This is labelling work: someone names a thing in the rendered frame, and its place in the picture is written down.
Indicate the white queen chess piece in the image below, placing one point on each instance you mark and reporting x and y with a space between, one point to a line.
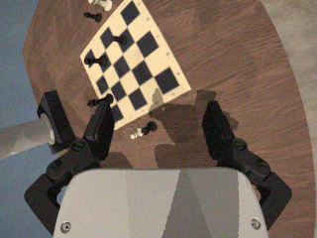
106 4

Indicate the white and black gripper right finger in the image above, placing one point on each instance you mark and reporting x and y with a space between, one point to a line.
233 153

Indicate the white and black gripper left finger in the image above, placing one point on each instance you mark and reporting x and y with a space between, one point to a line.
41 195

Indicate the cream chessboard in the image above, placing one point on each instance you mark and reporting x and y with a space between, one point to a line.
141 75

